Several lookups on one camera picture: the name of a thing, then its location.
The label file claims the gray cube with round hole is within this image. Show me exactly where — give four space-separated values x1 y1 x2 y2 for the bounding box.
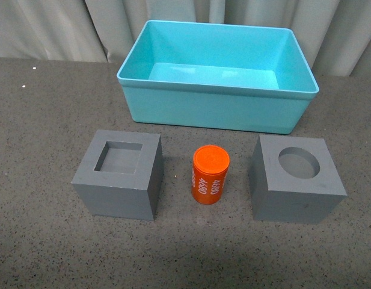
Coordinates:
249 135 347 224

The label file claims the white curtain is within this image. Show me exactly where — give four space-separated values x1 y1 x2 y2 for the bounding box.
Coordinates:
0 1 371 79

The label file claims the light blue plastic box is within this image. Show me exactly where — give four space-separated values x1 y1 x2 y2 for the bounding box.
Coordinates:
117 20 319 134

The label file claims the orange cylinder with white numbers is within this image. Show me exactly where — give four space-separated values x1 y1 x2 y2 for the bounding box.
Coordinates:
191 144 230 205

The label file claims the gray cube with square hole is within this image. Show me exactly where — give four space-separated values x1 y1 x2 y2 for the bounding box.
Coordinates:
72 129 164 220

